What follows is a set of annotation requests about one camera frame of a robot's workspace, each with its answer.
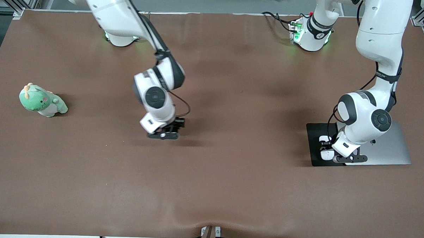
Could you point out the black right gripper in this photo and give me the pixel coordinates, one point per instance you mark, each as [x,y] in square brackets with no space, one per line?
[178,123]

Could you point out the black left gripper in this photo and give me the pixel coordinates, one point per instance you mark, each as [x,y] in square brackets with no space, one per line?
[331,143]

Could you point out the white computer mouse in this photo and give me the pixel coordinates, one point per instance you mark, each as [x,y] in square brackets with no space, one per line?
[326,155]

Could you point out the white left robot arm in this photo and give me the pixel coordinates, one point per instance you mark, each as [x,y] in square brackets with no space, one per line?
[380,40]

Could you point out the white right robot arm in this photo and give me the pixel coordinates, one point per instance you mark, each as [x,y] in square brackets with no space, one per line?
[113,13]

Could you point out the black mouse pad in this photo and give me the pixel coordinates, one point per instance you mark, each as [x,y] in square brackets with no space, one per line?
[313,136]

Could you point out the silver closed laptop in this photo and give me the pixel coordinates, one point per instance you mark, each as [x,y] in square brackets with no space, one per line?
[397,153]

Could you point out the green dinosaur plush toy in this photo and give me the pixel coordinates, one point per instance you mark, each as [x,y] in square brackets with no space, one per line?
[39,104]

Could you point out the grey table clamp bracket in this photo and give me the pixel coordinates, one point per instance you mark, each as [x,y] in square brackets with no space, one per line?
[209,237]

